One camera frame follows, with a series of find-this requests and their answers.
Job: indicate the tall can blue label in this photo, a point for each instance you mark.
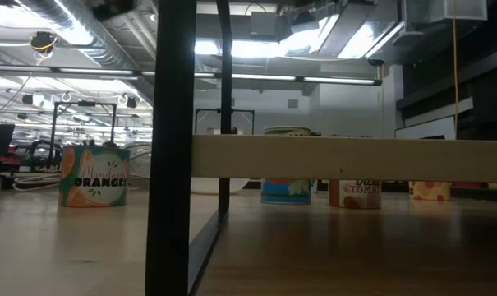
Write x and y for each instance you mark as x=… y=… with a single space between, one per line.
x=286 y=194

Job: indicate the diced tomatoes can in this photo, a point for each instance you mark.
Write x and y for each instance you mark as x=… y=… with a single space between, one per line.
x=355 y=195

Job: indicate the mandarin oranges can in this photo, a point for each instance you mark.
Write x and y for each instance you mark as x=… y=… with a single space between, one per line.
x=94 y=177

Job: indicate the yellow and red label can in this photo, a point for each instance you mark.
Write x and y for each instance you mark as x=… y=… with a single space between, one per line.
x=431 y=191

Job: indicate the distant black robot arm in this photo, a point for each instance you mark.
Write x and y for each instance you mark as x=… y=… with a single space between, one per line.
x=53 y=158

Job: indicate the long ceiling lamp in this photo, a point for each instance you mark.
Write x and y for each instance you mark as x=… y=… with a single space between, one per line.
x=334 y=80
x=88 y=71

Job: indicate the black metal rig frame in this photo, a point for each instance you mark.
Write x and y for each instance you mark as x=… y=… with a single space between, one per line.
x=244 y=110
x=84 y=103

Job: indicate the grey wall vent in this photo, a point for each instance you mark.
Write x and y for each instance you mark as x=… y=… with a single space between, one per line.
x=292 y=103

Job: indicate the black security camera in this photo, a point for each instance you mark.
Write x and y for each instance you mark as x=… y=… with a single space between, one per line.
x=375 y=62

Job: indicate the silver ventilation duct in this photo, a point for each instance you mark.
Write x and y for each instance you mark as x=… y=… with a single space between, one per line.
x=100 y=49

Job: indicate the white ceiling duct box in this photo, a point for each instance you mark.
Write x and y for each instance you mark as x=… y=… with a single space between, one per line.
x=437 y=10

